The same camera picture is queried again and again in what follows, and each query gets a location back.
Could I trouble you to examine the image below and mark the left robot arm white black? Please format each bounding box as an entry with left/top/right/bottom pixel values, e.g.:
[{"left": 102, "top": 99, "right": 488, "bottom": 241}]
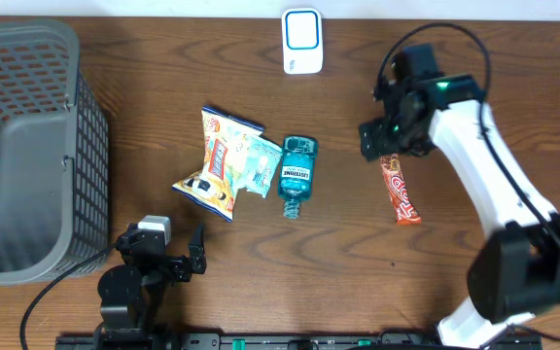
[{"left": 92, "top": 224, "right": 207, "bottom": 350}]

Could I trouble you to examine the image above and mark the light blue snack packet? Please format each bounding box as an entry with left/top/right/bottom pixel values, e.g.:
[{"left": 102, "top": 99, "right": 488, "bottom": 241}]
[{"left": 238, "top": 136, "right": 283, "bottom": 198}]

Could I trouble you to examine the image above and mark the red brown candy bar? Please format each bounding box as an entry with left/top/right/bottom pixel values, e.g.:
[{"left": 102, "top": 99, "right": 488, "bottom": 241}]
[{"left": 379, "top": 154, "right": 422, "bottom": 226}]

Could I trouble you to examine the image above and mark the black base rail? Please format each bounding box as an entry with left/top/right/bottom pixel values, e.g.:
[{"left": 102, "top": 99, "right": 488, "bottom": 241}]
[{"left": 55, "top": 332, "right": 543, "bottom": 350}]

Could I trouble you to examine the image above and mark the grey plastic basket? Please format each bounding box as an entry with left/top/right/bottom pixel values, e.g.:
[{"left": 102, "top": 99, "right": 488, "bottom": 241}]
[{"left": 0, "top": 19, "right": 109, "bottom": 286}]

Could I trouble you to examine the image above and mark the yellow snack chip bag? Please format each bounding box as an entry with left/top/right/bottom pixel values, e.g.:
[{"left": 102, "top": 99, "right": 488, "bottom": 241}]
[{"left": 172, "top": 106, "right": 264, "bottom": 222}]

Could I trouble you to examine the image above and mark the blue mouthwash bottle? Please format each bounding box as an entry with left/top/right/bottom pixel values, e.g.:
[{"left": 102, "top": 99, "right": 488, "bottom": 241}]
[{"left": 278, "top": 135, "right": 318, "bottom": 220}]

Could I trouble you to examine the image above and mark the black right camera cable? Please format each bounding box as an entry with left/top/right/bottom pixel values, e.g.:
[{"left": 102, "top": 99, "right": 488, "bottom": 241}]
[{"left": 374, "top": 21, "right": 560, "bottom": 342}]

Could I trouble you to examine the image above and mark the black left camera cable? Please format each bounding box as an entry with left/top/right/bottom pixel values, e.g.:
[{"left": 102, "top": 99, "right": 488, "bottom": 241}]
[{"left": 18, "top": 241, "right": 121, "bottom": 350}]

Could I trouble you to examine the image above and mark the black camera cable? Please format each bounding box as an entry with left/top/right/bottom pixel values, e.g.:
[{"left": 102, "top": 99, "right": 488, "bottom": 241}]
[
  {"left": 374, "top": 21, "right": 560, "bottom": 342},
  {"left": 18, "top": 241, "right": 121, "bottom": 350}
]

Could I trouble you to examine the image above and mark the white barcode scanner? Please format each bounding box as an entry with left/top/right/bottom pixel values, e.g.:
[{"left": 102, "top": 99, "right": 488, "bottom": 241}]
[{"left": 281, "top": 8, "right": 324, "bottom": 75}]

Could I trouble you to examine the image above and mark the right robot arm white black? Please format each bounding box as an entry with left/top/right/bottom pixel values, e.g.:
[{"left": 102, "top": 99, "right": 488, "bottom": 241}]
[{"left": 359, "top": 44, "right": 560, "bottom": 349}]

